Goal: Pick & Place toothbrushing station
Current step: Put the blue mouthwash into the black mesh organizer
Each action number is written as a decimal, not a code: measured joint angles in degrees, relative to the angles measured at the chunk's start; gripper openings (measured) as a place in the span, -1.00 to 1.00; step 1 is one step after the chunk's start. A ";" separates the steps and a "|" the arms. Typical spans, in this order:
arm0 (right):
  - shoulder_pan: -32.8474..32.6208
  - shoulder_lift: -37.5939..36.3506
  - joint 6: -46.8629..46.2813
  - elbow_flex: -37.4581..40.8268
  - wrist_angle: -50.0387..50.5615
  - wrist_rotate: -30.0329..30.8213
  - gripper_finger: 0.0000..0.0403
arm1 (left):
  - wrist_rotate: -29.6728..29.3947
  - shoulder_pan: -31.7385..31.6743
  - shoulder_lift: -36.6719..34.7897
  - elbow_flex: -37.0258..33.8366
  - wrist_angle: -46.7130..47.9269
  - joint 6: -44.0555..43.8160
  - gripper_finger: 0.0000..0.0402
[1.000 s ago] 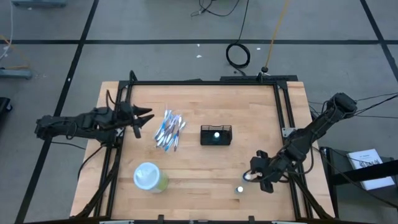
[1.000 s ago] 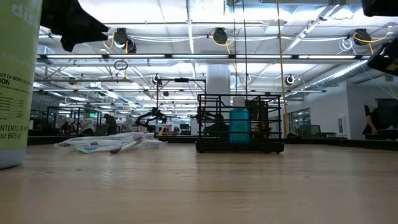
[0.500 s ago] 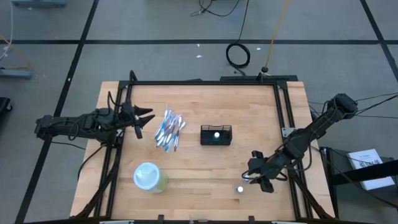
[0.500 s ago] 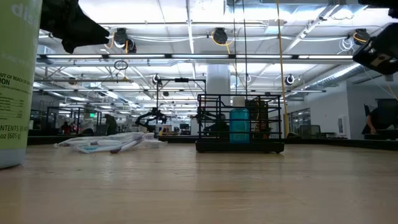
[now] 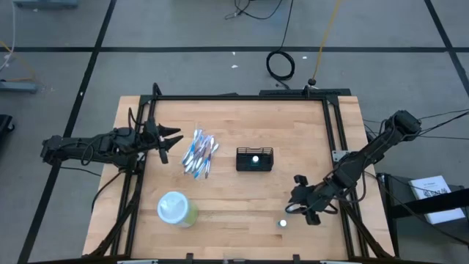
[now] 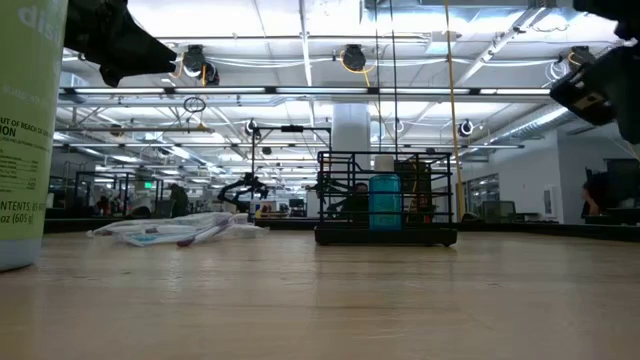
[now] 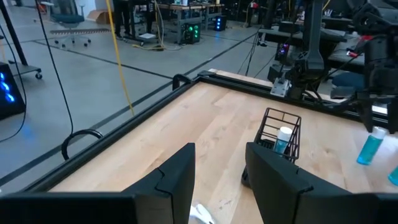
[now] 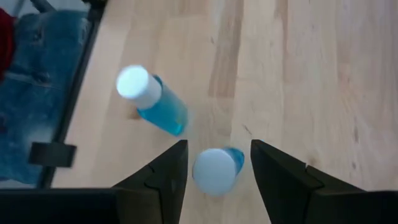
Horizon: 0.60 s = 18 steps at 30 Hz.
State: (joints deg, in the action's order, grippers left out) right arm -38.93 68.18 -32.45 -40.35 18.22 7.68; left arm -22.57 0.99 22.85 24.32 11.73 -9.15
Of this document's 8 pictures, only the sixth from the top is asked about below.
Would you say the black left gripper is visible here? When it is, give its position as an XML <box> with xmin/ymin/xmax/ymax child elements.
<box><xmin>63</xmin><ymin>0</ymin><xmax>179</xmax><ymax>89</ymax></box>

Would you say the purple white toothbrush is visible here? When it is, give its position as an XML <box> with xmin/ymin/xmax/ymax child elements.
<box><xmin>175</xmin><ymin>219</ymin><xmax>236</xmax><ymax>249</ymax></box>

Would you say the teal mouthwash bottle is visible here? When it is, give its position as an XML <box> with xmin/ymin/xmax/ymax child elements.
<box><xmin>368</xmin><ymin>154</ymin><xmax>403</xmax><ymax>231</ymax></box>

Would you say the black wire caddy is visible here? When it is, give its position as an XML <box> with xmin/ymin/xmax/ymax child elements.
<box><xmin>314</xmin><ymin>150</ymin><xmax>459</xmax><ymax>247</ymax></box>

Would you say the dark monitor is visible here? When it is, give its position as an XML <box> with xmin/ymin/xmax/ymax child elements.
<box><xmin>607</xmin><ymin>158</ymin><xmax>640</xmax><ymax>209</ymax></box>

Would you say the person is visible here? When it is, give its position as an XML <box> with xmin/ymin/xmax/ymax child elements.
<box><xmin>167</xmin><ymin>183</ymin><xmax>191</xmax><ymax>219</ymax></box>
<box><xmin>581</xmin><ymin>169</ymin><xmax>615</xmax><ymax>217</ymax></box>
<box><xmin>327</xmin><ymin>182</ymin><xmax>371</xmax><ymax>225</ymax></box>

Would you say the green wipes canister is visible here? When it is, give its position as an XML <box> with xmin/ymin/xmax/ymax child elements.
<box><xmin>0</xmin><ymin>0</ymin><xmax>69</xmax><ymax>274</ymax></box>

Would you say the gray mesh chair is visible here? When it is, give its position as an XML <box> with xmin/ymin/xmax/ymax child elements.
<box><xmin>479</xmin><ymin>199</ymin><xmax>519</xmax><ymax>224</ymax></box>

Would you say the white pillar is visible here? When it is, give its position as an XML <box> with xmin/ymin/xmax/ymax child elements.
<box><xmin>332</xmin><ymin>102</ymin><xmax>372</xmax><ymax>221</ymax></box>

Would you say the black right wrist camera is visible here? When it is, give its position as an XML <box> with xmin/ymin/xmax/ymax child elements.
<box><xmin>549</xmin><ymin>47</ymin><xmax>617</xmax><ymax>127</ymax></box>

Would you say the black background rig frame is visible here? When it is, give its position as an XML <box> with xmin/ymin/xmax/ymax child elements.
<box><xmin>74</xmin><ymin>171</ymin><xmax>165</xmax><ymax>219</ymax></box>
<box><xmin>251</xmin><ymin>125</ymin><xmax>332</xmax><ymax>221</ymax></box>

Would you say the black metal table frame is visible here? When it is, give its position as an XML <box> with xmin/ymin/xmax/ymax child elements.
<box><xmin>43</xmin><ymin>217</ymin><xmax>640</xmax><ymax>242</ymax></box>

